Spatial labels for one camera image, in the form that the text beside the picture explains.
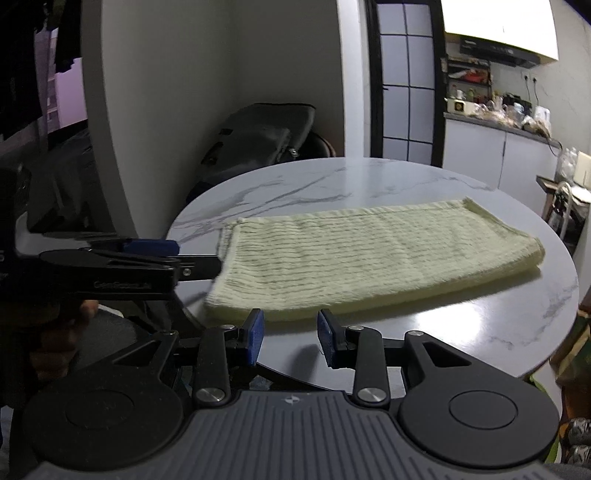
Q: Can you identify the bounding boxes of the black bag on chair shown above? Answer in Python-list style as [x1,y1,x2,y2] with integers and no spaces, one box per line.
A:
[197,103,337,188]

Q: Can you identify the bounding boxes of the white small kitchen appliance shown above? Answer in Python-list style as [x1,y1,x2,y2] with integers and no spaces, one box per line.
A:
[447,98,477,116]

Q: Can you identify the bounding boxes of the pale yellow knitted towel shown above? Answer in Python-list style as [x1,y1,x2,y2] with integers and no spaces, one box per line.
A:
[205,198,545,322]

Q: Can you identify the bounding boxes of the brown paper bag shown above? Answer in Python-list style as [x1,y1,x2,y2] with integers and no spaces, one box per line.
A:
[551,308,591,393]

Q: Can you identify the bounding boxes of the black spice rack shelf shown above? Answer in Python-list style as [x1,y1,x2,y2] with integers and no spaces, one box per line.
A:
[447,56,493,104]

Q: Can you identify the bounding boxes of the white upper kitchen cabinet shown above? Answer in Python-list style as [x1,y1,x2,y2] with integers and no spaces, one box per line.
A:
[441,0,559,63]

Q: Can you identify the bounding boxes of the white rolling shelf cart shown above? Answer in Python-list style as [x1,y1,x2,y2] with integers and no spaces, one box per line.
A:
[536,176,590,251]

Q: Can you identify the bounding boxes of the black range hood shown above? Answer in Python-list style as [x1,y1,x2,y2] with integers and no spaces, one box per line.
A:
[460,36,541,69]

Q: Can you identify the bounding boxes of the white lower kitchen cabinet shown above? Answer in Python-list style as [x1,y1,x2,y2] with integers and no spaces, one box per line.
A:
[443,113,561,215]

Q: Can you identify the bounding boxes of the white electric kettle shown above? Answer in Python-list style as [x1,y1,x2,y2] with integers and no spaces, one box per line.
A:
[534,105,552,134]

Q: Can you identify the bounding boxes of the person's left hand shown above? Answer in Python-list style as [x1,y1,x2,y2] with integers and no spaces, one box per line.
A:
[63,300,99,365]

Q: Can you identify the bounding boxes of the white kitchen cabinet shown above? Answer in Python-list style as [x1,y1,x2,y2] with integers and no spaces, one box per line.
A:
[443,113,561,215]
[441,0,559,63]

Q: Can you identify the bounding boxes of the black framed glass door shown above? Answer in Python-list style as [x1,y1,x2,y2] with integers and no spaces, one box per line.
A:
[366,1,447,168]

